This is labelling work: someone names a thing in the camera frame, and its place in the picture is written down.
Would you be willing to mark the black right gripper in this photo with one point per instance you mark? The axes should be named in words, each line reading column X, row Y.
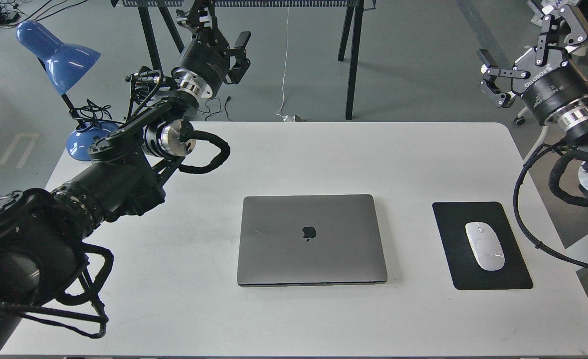
column 491, row 71

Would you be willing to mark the blue desk lamp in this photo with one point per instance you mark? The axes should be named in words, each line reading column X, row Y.
column 65, row 64

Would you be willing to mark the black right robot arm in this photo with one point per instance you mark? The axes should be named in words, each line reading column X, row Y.
column 568, row 179

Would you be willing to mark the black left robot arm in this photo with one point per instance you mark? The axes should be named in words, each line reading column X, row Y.
column 48, row 273

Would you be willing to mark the white computer mouse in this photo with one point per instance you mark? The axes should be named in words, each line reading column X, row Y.
column 485, row 246

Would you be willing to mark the grey laptop notebook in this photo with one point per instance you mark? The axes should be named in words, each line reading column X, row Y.
column 295, row 240

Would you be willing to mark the black mouse pad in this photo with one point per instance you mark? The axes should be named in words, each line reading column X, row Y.
column 454, row 221

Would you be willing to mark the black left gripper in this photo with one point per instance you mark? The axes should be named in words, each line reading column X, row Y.
column 208, row 62

